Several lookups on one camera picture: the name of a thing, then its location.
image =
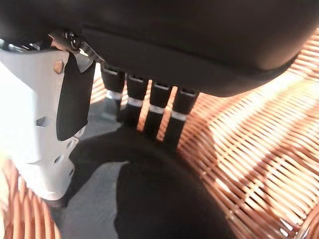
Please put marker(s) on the rectangular wicker laundry basket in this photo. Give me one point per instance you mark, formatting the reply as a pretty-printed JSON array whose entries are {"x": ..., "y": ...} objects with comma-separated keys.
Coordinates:
[{"x": 249, "y": 161}]

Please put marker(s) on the black garment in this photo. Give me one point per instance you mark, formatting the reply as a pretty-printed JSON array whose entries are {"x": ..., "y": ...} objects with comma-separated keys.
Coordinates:
[{"x": 162, "y": 194}]

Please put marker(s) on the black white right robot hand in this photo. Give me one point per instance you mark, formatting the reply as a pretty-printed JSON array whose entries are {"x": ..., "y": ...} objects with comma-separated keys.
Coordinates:
[{"x": 174, "y": 37}]

